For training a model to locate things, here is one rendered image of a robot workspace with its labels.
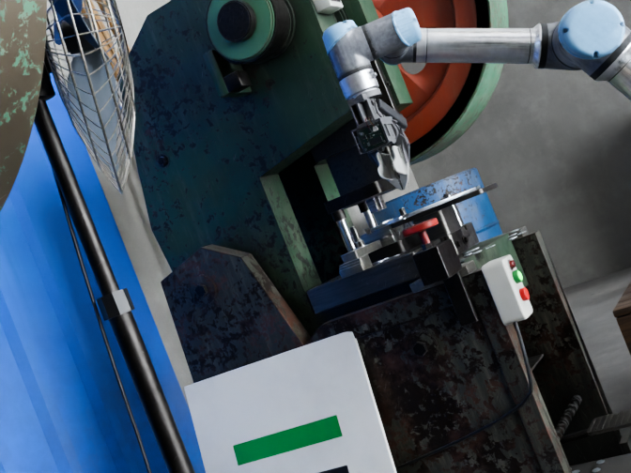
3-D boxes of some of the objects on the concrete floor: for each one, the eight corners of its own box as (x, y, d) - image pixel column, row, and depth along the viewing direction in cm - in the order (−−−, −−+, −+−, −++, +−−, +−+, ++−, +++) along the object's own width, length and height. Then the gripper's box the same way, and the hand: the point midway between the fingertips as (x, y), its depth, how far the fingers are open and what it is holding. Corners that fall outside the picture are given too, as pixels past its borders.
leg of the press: (606, 529, 186) (450, 141, 187) (596, 556, 176) (432, 145, 177) (269, 587, 230) (145, 272, 231) (247, 611, 220) (117, 282, 221)
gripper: (334, 104, 177) (373, 201, 177) (372, 86, 173) (411, 185, 172) (352, 103, 185) (389, 195, 184) (389, 85, 180) (425, 180, 180)
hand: (402, 183), depth 181 cm, fingers closed
